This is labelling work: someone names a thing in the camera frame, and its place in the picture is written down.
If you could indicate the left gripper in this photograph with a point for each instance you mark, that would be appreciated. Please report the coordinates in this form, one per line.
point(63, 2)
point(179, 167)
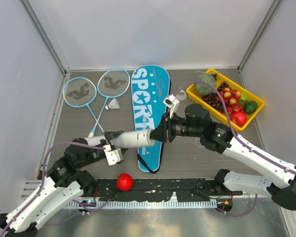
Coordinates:
point(112, 135)

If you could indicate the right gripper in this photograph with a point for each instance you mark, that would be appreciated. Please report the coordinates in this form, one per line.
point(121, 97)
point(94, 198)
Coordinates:
point(163, 132)

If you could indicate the white shuttlecock tube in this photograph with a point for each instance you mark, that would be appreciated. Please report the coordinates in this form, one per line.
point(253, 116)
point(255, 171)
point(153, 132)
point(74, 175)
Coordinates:
point(132, 139)

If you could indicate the right blue badminton racket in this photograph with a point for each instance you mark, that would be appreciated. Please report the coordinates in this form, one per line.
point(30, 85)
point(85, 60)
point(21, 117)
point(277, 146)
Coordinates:
point(112, 84)

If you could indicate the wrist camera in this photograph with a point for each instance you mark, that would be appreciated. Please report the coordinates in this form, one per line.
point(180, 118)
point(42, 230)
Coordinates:
point(172, 103)
point(113, 155)

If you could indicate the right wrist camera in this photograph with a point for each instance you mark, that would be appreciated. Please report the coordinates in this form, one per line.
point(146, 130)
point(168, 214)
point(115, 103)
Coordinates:
point(172, 103)

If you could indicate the red apple in tray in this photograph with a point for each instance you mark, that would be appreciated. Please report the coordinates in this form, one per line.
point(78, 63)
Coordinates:
point(239, 118)

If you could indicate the left blue badminton racket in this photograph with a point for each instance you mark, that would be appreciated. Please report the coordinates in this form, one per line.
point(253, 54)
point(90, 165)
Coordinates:
point(81, 92)

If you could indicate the shuttlecock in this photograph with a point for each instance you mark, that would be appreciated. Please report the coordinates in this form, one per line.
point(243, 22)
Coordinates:
point(113, 104)
point(181, 95)

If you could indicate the green melon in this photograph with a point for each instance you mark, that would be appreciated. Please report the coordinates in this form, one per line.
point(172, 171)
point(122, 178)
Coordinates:
point(205, 84)

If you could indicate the black front rail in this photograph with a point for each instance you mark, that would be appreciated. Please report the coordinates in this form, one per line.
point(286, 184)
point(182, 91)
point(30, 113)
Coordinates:
point(158, 190)

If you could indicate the blue racket bag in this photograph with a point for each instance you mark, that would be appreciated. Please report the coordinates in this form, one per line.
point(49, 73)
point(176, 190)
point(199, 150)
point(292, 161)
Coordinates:
point(150, 84)

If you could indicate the green lime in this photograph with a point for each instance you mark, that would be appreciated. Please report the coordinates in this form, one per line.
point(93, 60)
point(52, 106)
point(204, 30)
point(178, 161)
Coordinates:
point(250, 107)

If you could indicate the red cherry cluster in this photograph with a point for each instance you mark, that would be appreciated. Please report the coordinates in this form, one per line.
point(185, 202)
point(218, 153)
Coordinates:
point(233, 99)

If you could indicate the dark grape bunch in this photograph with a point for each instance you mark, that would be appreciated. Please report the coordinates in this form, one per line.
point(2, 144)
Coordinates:
point(214, 100)

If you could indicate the clear tube lid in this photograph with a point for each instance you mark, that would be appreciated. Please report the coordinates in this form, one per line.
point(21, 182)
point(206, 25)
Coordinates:
point(198, 143)

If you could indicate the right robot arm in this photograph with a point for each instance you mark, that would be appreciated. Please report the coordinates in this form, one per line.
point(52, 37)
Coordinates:
point(276, 178)

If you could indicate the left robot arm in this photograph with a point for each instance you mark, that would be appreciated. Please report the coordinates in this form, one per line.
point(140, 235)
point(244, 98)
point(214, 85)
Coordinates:
point(65, 181)

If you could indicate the white cable duct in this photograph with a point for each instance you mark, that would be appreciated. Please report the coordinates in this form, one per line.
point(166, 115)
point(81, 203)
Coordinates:
point(171, 204)

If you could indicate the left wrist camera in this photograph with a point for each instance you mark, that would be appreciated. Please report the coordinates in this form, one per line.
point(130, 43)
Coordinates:
point(113, 155)

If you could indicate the blue badminton racket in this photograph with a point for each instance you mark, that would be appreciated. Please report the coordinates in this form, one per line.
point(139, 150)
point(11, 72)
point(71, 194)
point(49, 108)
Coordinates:
point(81, 92)
point(112, 84)

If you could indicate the red ball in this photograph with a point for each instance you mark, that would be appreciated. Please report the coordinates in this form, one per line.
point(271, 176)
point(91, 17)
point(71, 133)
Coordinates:
point(124, 182)

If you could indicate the yellow plastic tray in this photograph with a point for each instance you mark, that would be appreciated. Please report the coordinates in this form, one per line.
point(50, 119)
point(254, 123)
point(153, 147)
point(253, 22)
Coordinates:
point(196, 97)

